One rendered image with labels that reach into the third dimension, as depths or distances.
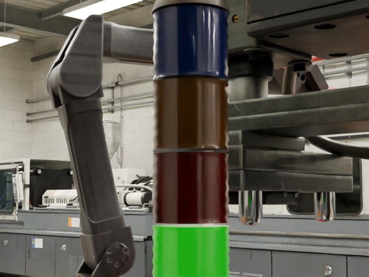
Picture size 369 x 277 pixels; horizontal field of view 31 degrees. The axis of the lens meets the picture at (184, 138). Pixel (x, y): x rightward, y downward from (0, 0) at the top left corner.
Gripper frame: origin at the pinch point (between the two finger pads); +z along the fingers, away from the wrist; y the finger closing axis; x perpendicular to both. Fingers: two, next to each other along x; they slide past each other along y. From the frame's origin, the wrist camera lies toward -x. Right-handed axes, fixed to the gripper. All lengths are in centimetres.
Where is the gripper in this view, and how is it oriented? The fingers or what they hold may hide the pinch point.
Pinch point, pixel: (341, 78)
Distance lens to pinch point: 102.9
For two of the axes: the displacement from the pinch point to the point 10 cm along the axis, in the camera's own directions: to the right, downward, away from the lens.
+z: 6.7, 0.8, -7.4
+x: -5.5, 7.2, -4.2
